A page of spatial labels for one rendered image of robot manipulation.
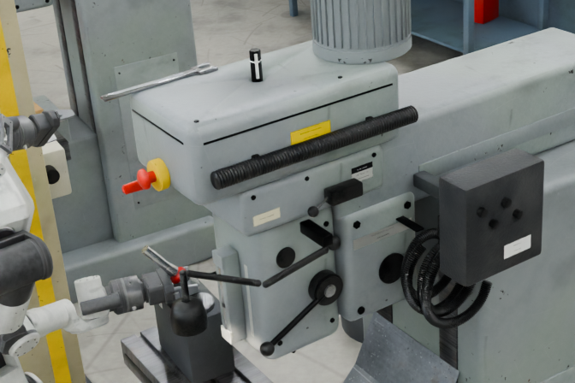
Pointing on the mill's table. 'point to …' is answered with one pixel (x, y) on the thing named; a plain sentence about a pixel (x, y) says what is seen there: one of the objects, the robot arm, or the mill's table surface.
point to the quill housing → (279, 259)
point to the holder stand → (186, 356)
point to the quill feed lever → (324, 284)
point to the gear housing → (297, 192)
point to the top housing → (257, 116)
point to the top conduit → (312, 147)
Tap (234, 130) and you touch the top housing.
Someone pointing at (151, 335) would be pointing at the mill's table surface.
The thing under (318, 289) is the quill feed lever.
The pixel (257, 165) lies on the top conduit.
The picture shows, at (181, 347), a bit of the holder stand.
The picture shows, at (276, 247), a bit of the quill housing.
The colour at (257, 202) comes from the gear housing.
